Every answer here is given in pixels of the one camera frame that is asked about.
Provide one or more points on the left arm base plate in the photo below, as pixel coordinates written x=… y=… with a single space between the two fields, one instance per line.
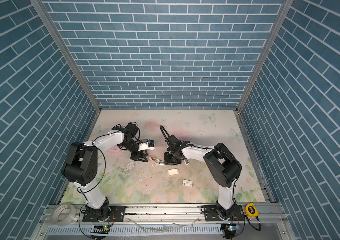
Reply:
x=117 y=212

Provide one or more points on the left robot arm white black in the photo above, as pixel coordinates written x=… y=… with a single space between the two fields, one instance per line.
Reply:
x=81 y=164

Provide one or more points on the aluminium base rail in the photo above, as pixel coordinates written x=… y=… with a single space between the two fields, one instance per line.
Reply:
x=269 y=213

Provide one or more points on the clear tape roll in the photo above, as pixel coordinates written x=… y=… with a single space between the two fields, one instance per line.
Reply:
x=63 y=215

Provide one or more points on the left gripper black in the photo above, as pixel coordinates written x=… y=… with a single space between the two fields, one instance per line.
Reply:
x=137 y=156

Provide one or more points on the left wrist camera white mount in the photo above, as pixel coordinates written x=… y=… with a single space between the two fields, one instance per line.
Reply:
x=146 y=145

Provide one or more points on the yellow tape measure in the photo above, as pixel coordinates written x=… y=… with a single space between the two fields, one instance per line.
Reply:
x=251 y=211

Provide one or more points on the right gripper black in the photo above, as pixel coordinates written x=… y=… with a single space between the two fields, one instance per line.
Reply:
x=167 y=161

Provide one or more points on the white slotted cable duct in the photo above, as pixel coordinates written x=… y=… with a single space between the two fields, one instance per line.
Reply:
x=134 y=230

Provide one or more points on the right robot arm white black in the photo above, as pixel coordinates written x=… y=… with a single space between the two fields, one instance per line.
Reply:
x=222 y=164

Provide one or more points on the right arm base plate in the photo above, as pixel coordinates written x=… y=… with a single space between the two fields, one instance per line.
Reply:
x=214 y=213

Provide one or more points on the staple box tray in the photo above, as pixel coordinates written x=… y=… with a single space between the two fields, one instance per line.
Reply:
x=173 y=172

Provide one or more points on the white staple box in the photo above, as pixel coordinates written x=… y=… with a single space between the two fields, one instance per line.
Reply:
x=187 y=183

